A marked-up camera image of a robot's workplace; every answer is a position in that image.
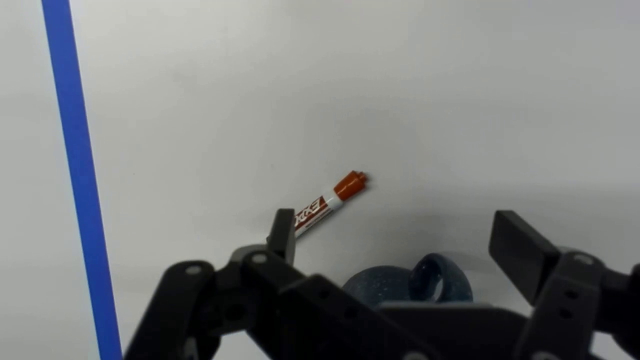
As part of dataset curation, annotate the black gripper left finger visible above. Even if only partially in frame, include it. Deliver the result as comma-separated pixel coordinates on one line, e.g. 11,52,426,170
122,207,428,360

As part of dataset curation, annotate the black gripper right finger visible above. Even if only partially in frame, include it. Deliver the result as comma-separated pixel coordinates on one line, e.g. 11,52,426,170
489,208,640,360

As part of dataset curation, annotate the orange capped marker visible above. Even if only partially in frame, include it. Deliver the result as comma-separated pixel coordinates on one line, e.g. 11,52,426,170
293,169,371,241

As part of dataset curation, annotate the dark speckled enamel cup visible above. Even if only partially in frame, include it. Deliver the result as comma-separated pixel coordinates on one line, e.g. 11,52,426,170
342,250,476,310

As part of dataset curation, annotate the short blue tape strip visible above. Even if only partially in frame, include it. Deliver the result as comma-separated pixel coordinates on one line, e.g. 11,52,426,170
40,0,126,360

